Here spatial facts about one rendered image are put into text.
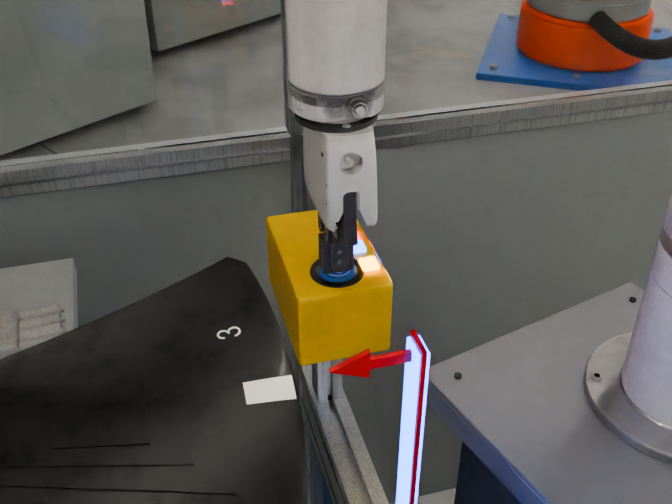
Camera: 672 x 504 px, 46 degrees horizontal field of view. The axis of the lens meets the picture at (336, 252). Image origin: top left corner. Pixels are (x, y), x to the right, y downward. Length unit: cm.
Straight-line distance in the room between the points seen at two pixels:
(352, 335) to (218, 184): 50
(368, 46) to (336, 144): 9
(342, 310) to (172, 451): 34
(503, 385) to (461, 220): 61
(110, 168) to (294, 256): 46
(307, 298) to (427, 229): 65
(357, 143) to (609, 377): 37
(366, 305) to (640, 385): 28
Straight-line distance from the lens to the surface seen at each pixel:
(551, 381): 87
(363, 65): 67
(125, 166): 122
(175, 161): 123
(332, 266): 79
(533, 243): 153
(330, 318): 80
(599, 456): 81
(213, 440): 50
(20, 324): 112
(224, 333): 54
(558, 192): 149
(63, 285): 121
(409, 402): 58
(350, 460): 92
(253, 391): 52
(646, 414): 85
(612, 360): 90
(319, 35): 65
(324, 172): 70
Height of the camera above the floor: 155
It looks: 35 degrees down
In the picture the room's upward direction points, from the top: straight up
